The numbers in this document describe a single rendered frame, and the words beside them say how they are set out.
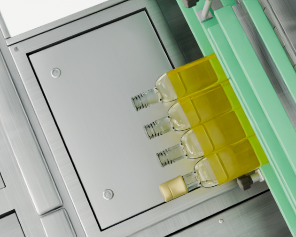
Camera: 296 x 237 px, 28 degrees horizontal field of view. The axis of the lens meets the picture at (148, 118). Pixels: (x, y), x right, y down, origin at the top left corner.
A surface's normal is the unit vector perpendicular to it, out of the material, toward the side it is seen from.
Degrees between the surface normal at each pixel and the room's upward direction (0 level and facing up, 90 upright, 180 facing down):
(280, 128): 90
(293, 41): 90
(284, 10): 90
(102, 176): 90
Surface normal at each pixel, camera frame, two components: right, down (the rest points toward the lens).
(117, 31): 0.05, -0.25
